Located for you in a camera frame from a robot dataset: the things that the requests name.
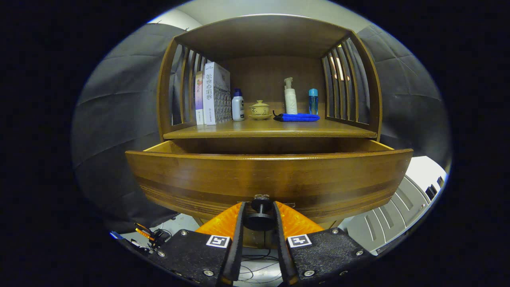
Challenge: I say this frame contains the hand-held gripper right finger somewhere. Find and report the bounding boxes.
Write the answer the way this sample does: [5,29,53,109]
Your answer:
[273,201,375,287]

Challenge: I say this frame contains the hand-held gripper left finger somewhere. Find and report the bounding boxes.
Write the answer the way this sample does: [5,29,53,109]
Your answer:
[145,201,245,287]

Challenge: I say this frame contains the wooden drawer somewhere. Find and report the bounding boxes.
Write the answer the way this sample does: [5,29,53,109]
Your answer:
[126,140,414,232]

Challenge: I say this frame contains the white plastic drawer unit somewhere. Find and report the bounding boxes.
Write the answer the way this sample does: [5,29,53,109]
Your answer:
[343,156,447,256]

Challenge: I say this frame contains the wooden countertop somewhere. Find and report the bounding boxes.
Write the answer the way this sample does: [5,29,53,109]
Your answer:
[163,118,378,139]

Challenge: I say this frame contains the wooden cabinet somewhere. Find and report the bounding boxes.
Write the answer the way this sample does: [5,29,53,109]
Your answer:
[157,14,383,250]

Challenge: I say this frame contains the orange black device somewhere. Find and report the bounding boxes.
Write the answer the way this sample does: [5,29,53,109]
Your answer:
[133,222,172,252]

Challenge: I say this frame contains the blue folded cloth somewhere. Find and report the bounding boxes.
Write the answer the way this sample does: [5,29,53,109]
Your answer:
[273,111,320,122]

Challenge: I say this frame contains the white bottle blue cap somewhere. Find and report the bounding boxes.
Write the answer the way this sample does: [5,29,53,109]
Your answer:
[231,88,245,122]

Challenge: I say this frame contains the yellow lidded tea cup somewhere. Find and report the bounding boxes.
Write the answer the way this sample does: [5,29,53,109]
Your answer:
[249,100,273,121]

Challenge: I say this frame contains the white pump bottle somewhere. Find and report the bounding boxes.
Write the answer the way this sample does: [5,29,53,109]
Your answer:
[284,77,298,115]

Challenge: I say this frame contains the blue transparent bottle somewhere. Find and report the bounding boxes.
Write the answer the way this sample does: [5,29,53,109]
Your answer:
[308,88,319,116]

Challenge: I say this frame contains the thin purple book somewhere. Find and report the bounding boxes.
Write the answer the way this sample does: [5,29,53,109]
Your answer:
[194,71,205,125]

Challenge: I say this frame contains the thick white book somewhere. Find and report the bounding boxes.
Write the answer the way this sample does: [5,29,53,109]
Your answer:
[203,62,232,126]

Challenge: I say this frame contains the black floor cables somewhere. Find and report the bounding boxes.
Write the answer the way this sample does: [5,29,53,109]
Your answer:
[237,249,281,281]

